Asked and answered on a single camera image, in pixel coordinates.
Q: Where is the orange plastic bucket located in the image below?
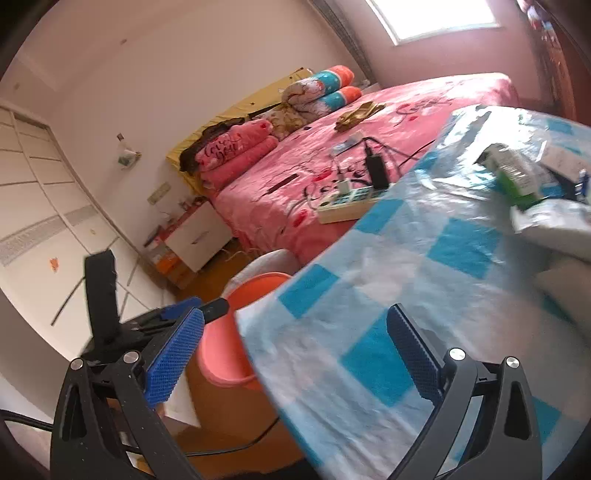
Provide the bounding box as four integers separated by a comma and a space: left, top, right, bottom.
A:
197, 272, 291, 391

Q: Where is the white bedside cabinet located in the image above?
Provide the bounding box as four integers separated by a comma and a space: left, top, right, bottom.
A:
144, 202, 232, 290

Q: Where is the white sliding wardrobe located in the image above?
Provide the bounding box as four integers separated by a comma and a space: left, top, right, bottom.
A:
1, 108, 175, 360

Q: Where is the white stool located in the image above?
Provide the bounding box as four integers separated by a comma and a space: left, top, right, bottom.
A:
221, 249, 302, 298

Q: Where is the yellow headboard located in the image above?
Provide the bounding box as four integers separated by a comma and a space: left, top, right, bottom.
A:
165, 68, 314, 197

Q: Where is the pink floral bed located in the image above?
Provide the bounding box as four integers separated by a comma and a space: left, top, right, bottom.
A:
213, 73, 521, 263

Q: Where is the blue white checkered tablecloth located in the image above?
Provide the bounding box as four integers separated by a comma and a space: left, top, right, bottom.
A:
236, 107, 590, 479

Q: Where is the folded pink blanket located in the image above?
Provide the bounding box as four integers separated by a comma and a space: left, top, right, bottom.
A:
195, 119, 279, 191

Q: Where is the white usb charger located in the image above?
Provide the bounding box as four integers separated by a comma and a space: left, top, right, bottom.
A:
337, 178, 352, 196

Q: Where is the cream power strip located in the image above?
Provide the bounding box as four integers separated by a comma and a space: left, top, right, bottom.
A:
317, 186, 390, 224

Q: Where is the green white carton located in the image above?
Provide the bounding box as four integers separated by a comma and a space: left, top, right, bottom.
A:
477, 143, 563, 211

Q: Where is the white tube on bed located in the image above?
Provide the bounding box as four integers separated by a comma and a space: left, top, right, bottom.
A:
331, 131, 365, 158

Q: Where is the dark box on table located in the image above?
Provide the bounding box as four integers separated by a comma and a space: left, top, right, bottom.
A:
539, 143, 590, 204

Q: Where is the black power adapter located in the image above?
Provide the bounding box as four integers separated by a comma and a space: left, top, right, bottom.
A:
365, 154, 390, 190

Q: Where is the rolled colourful quilt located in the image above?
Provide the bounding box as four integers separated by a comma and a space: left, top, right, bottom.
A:
281, 65, 363, 121

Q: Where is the olive cloth on bed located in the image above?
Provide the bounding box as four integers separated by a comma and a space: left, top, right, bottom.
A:
335, 101, 386, 132

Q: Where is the window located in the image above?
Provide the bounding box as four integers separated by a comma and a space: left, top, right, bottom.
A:
367, 0, 499, 45

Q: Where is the brown wooden cabinet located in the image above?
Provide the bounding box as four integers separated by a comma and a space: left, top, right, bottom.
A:
518, 1, 590, 125

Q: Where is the black cable on bed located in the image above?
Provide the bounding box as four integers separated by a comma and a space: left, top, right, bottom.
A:
361, 137, 438, 176

